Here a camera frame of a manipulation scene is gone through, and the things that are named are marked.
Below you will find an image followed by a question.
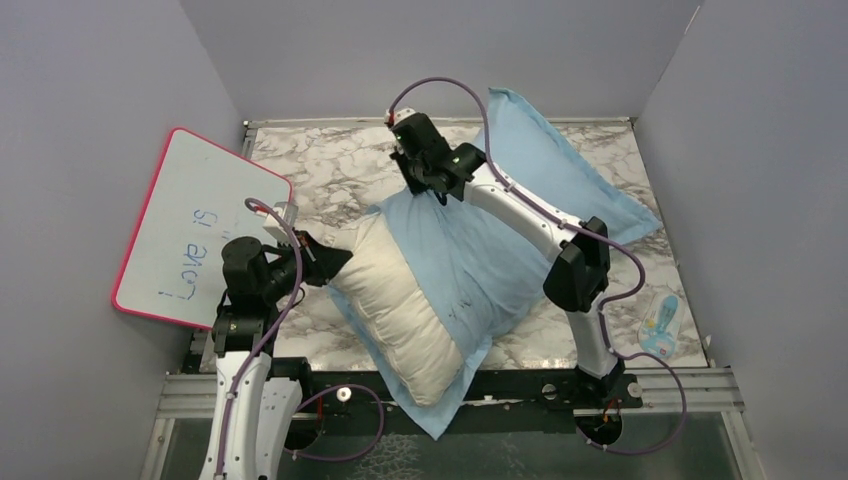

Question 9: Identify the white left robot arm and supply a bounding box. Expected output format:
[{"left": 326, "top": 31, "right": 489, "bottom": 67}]
[{"left": 200, "top": 232, "right": 353, "bottom": 479}]

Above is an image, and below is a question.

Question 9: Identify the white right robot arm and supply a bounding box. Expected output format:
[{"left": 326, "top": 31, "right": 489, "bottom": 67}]
[{"left": 385, "top": 109, "right": 624, "bottom": 407}]

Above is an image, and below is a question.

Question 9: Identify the white pillow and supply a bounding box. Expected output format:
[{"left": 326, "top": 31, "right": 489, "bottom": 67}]
[{"left": 328, "top": 213, "right": 464, "bottom": 407}]

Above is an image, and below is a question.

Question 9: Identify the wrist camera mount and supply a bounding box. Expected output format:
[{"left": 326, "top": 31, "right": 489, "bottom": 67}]
[
  {"left": 258, "top": 202, "right": 299, "bottom": 247},
  {"left": 383, "top": 107, "right": 416, "bottom": 129}
]

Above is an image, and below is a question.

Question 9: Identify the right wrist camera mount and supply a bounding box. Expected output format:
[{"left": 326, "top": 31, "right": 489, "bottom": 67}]
[{"left": 383, "top": 107, "right": 416, "bottom": 129}]

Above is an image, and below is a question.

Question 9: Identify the light blue pillowcase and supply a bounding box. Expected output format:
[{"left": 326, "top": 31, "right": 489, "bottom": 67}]
[{"left": 328, "top": 89, "right": 660, "bottom": 439}]

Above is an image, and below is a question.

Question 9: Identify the blue white small packet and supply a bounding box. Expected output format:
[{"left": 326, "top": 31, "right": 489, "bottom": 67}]
[{"left": 637, "top": 293, "right": 685, "bottom": 359}]

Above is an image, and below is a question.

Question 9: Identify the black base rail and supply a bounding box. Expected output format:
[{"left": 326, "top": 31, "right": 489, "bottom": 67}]
[{"left": 290, "top": 369, "right": 643, "bottom": 440}]

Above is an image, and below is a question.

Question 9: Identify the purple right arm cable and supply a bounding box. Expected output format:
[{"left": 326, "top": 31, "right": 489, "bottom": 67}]
[{"left": 387, "top": 76, "right": 688, "bottom": 457}]

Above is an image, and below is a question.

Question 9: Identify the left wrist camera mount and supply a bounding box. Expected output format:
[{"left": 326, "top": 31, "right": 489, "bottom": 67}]
[{"left": 258, "top": 202, "right": 299, "bottom": 247}]

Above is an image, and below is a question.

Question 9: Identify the pink framed whiteboard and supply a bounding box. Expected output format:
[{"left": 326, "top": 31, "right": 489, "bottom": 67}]
[{"left": 112, "top": 128, "right": 293, "bottom": 329}]

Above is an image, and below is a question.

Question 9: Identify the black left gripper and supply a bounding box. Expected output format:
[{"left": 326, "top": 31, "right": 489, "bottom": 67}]
[{"left": 261, "top": 229, "right": 354, "bottom": 302}]

